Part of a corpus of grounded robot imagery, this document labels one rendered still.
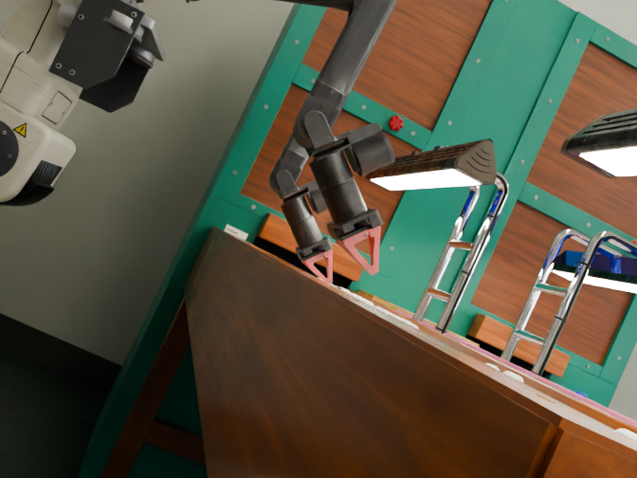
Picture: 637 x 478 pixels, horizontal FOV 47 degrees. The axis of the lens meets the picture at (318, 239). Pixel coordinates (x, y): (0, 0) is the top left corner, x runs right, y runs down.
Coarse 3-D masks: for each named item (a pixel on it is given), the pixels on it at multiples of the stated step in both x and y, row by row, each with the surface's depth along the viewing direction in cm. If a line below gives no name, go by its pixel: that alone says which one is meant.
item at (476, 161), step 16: (464, 144) 137; (480, 144) 129; (400, 160) 170; (416, 160) 155; (432, 160) 142; (448, 160) 132; (464, 160) 128; (480, 160) 129; (368, 176) 185; (384, 176) 172; (480, 176) 129; (496, 176) 129
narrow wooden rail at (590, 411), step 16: (432, 336) 138; (464, 352) 123; (480, 352) 118; (512, 368) 107; (528, 384) 101; (544, 384) 98; (560, 400) 92; (576, 400) 90; (592, 416) 85; (608, 416) 83
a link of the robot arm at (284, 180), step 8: (280, 176) 156; (288, 176) 157; (280, 184) 156; (288, 184) 157; (304, 184) 158; (312, 184) 159; (288, 192) 157; (296, 192) 160; (312, 192) 159; (320, 192) 159; (320, 200) 159; (320, 208) 159
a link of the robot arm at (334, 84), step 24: (360, 0) 115; (384, 0) 115; (360, 24) 115; (384, 24) 117; (336, 48) 114; (360, 48) 115; (336, 72) 114; (312, 96) 112; (336, 96) 113; (336, 120) 113
